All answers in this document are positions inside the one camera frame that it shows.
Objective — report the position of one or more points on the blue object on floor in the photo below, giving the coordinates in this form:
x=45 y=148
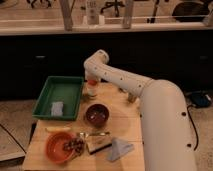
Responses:
x=201 y=99

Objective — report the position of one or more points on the metal spoon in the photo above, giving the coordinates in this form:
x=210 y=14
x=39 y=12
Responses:
x=85 y=135

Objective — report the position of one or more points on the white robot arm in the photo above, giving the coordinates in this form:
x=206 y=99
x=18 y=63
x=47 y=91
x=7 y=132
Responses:
x=165 y=122

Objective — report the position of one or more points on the blue-grey cloth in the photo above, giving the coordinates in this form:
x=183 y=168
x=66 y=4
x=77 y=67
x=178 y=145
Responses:
x=118 y=149

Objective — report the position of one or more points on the green plastic tray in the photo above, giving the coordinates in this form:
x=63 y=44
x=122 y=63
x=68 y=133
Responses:
x=65 y=89

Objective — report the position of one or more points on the wooden block with black edge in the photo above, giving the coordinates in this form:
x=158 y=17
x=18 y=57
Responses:
x=98 y=143

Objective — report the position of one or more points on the red apple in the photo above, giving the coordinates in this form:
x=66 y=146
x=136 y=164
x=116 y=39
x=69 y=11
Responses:
x=92 y=82

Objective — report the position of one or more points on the orange bowl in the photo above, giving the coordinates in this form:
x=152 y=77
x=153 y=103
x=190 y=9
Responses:
x=54 y=147

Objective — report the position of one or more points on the white paper cup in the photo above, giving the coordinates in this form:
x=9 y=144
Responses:
x=91 y=90

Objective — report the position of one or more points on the dark brown bowl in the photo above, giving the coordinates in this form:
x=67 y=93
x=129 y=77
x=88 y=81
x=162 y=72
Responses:
x=97 y=115

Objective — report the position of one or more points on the metal cup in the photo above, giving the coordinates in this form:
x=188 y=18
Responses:
x=131 y=98

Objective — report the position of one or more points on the bunch of dark grapes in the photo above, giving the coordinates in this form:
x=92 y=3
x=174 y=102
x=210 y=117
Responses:
x=76 y=144

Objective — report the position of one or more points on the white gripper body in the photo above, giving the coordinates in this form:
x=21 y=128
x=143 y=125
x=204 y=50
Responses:
x=89 y=76

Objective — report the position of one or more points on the yellow banana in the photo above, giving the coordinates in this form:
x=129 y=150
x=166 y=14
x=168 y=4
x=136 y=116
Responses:
x=57 y=129

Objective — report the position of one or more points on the white sponge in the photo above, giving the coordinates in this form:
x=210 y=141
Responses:
x=57 y=109

